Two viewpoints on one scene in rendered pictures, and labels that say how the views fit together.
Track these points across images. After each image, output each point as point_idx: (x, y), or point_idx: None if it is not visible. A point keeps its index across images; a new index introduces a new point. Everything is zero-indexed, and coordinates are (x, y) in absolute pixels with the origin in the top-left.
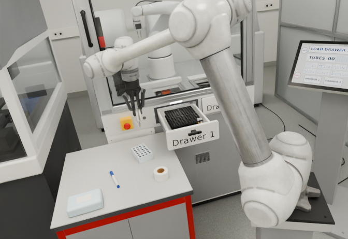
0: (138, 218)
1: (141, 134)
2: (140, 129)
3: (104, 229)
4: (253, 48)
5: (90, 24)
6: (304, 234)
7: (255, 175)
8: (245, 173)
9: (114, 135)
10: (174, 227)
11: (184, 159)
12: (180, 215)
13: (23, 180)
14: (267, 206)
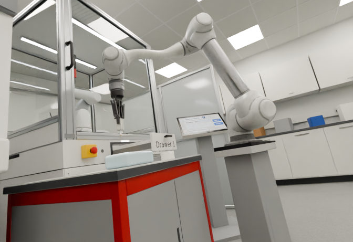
0: (179, 181)
1: (99, 170)
2: (97, 163)
3: (159, 192)
4: (159, 115)
5: (70, 54)
6: (267, 160)
7: (252, 92)
8: (247, 94)
9: (72, 168)
10: (198, 202)
11: None
12: (199, 185)
13: None
14: (269, 100)
